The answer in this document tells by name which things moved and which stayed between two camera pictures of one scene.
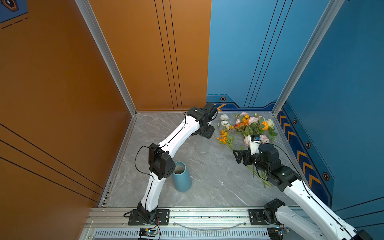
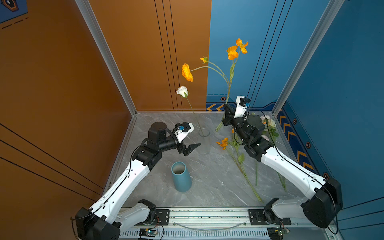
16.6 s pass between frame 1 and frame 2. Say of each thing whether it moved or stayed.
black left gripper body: moved
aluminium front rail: stayed
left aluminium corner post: stayed
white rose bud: moved
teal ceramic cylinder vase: stayed
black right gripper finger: moved
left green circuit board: stayed
